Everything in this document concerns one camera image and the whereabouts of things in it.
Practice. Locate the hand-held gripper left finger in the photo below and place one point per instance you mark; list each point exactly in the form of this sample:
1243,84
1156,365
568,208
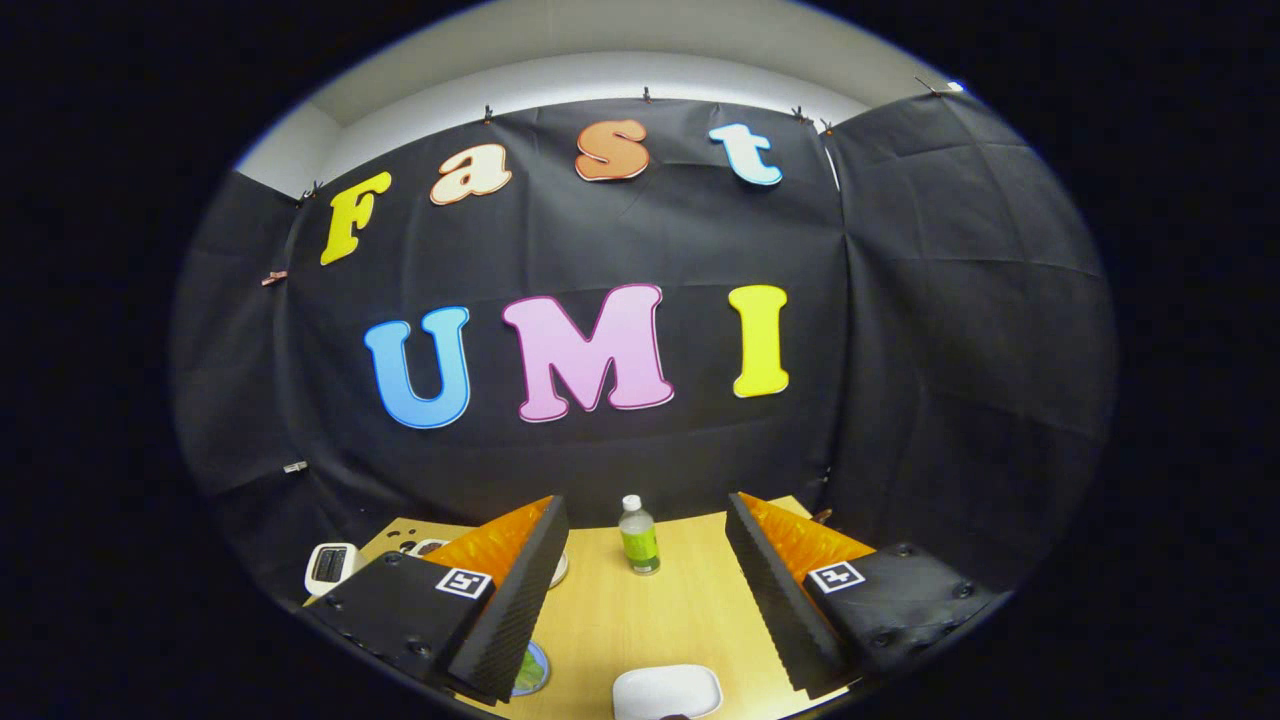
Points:
515,600

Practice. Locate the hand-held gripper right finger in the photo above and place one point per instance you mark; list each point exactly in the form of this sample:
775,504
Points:
780,600

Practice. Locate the small round beige plate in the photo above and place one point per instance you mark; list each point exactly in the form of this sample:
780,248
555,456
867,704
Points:
560,572

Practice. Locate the blue plate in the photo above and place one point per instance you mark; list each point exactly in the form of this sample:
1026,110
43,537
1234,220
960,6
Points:
545,670

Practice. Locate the white divided dish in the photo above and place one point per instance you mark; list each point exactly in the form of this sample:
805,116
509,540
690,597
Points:
428,546

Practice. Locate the green label plastic bottle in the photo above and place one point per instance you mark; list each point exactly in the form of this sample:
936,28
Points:
640,545

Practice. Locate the white square plate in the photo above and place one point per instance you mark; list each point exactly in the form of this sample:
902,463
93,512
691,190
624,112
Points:
665,692

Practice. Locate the white toaster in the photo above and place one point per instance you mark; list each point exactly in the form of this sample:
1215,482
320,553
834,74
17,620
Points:
315,575

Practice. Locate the black backdrop cloth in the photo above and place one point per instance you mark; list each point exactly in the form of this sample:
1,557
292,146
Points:
900,350

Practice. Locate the row of black cloth clips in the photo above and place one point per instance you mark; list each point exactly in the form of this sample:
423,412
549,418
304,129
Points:
646,95

